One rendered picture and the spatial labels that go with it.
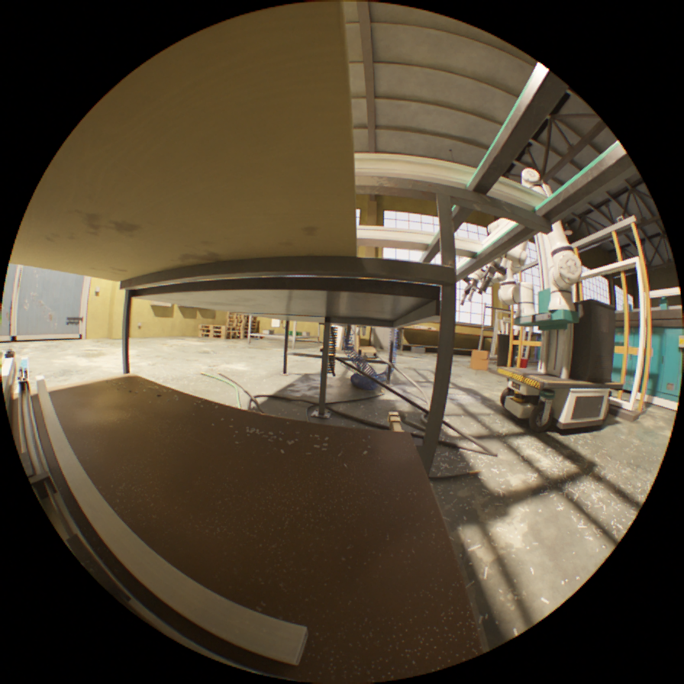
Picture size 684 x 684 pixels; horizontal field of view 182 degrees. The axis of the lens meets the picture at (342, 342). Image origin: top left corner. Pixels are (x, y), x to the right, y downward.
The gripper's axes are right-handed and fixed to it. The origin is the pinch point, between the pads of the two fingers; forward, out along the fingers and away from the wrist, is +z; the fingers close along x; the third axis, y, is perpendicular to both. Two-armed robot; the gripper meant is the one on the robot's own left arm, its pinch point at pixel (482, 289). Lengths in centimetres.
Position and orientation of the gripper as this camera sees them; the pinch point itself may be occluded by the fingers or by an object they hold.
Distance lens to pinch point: 129.7
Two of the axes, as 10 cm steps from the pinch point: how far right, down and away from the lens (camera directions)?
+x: -4.4, 1.2, -8.9
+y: -8.1, -4.8, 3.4
